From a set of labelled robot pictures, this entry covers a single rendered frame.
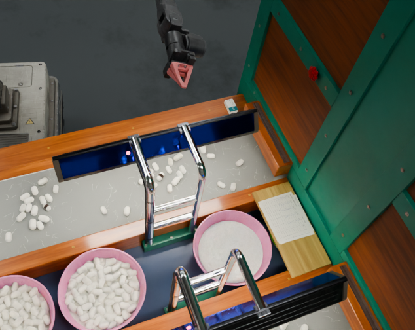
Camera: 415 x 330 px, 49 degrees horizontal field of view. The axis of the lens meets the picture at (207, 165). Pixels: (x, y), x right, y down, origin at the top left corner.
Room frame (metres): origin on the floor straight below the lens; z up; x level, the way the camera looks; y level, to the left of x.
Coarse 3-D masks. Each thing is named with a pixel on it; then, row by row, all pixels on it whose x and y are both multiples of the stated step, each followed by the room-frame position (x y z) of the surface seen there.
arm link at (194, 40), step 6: (174, 18) 1.11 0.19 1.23; (180, 18) 1.12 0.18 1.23; (174, 24) 1.08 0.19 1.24; (180, 24) 1.09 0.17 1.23; (168, 30) 1.08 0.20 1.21; (174, 30) 1.08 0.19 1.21; (180, 30) 1.09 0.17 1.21; (186, 30) 1.10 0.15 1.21; (192, 36) 1.10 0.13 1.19; (198, 36) 1.11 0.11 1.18; (162, 42) 1.07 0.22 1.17; (192, 42) 1.06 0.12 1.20; (198, 42) 1.07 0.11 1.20; (204, 42) 1.08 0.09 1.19; (192, 48) 1.04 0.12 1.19; (198, 48) 1.05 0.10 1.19; (204, 48) 1.06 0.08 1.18; (198, 54) 1.05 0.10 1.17
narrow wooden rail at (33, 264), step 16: (240, 192) 0.83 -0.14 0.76; (208, 208) 0.74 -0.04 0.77; (224, 208) 0.75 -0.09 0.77; (240, 208) 0.78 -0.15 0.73; (256, 208) 0.82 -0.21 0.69; (128, 224) 0.62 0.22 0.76; (144, 224) 0.63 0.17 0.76; (176, 224) 0.66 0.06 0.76; (80, 240) 0.53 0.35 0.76; (96, 240) 0.54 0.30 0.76; (112, 240) 0.55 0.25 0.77; (128, 240) 0.57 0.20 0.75; (16, 256) 0.43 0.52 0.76; (32, 256) 0.44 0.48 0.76; (48, 256) 0.45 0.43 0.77; (64, 256) 0.47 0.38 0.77; (0, 272) 0.37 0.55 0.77; (16, 272) 0.38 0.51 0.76; (32, 272) 0.40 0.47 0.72; (48, 272) 0.43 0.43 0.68
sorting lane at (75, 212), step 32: (160, 160) 0.90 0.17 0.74; (192, 160) 0.93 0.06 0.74; (224, 160) 0.96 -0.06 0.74; (256, 160) 1.00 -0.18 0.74; (0, 192) 0.64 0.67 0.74; (64, 192) 0.69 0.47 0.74; (96, 192) 0.72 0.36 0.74; (128, 192) 0.75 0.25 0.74; (160, 192) 0.77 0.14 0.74; (192, 192) 0.80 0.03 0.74; (224, 192) 0.83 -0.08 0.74; (0, 224) 0.53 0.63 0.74; (64, 224) 0.58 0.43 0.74; (96, 224) 0.60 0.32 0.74; (0, 256) 0.43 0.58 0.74
